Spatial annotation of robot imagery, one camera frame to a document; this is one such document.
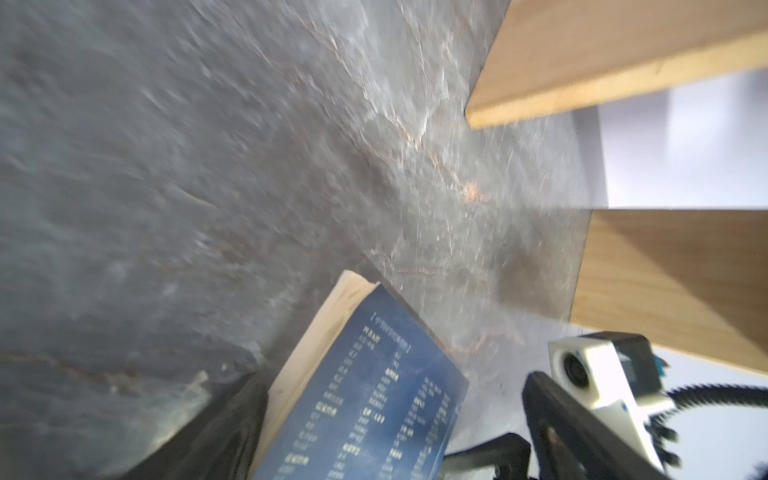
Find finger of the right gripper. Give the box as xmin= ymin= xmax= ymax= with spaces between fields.
xmin=440 ymin=433 xmax=531 ymax=479

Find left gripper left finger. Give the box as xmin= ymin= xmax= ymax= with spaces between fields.
xmin=122 ymin=373 xmax=268 ymax=480

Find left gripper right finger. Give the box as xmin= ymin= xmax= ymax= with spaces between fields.
xmin=522 ymin=371 xmax=666 ymax=479

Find dark blue book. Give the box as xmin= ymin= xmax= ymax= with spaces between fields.
xmin=250 ymin=270 xmax=468 ymax=480

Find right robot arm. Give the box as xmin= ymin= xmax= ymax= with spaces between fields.
xmin=438 ymin=384 xmax=767 ymax=479

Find wooden two-tier bookshelf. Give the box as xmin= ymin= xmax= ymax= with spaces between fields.
xmin=465 ymin=1 xmax=767 ymax=373

